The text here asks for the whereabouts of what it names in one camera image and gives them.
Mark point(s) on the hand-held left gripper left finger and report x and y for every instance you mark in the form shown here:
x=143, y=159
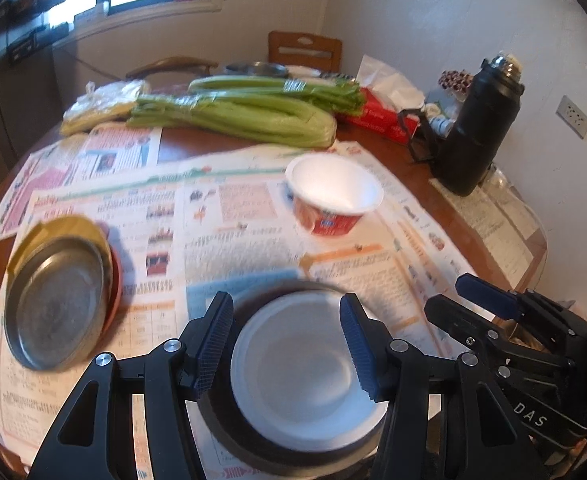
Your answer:
x=213, y=347

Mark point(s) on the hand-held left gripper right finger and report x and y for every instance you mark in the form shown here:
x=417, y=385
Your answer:
x=361, y=350

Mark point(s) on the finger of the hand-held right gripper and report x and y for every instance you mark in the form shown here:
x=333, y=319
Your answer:
x=483, y=292
x=473, y=332

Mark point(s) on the plain white foam bowl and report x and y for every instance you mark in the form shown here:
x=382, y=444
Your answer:
x=298, y=375

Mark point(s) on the orange plate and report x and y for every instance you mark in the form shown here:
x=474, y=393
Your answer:
x=116, y=280

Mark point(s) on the round steel plate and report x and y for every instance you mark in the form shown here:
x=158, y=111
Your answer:
x=53, y=305

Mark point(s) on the yellow plate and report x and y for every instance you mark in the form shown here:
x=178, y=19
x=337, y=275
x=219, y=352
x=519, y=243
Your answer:
x=58, y=227

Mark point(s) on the printed paper sheet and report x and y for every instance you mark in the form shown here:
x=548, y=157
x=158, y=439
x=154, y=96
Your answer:
x=488, y=225

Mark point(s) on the large newspaper sheet with table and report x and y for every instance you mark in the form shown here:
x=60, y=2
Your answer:
x=233, y=230

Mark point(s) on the white bowl with red print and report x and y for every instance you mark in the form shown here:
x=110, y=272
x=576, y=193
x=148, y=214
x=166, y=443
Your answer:
x=333, y=185

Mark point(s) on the black insulated bottle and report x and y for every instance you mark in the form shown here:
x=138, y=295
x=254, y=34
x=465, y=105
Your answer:
x=478, y=125

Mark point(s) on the red tissue box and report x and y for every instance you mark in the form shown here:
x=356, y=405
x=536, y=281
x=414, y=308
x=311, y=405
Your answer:
x=373, y=115

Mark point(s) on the brown dotted object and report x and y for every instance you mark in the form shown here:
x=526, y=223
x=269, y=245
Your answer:
x=454, y=81

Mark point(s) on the pink-headed newspaper sheet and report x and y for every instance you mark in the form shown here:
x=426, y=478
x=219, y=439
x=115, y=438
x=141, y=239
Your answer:
x=73, y=170

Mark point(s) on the plastic bag of yellow corn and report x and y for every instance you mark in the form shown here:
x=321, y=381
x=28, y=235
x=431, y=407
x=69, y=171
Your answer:
x=103, y=105

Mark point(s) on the plastic-wrapped celery bunch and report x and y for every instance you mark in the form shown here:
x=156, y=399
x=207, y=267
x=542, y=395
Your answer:
x=283, y=87

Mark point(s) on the curved wooden armchair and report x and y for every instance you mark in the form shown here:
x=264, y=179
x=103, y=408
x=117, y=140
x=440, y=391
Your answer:
x=173, y=65

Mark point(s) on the wooden chair with cutout back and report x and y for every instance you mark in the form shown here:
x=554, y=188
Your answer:
x=306, y=50

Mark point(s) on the black box on sill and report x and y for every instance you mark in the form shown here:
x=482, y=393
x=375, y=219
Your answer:
x=28, y=47

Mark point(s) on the white wall outlet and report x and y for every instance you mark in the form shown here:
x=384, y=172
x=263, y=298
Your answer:
x=573, y=116

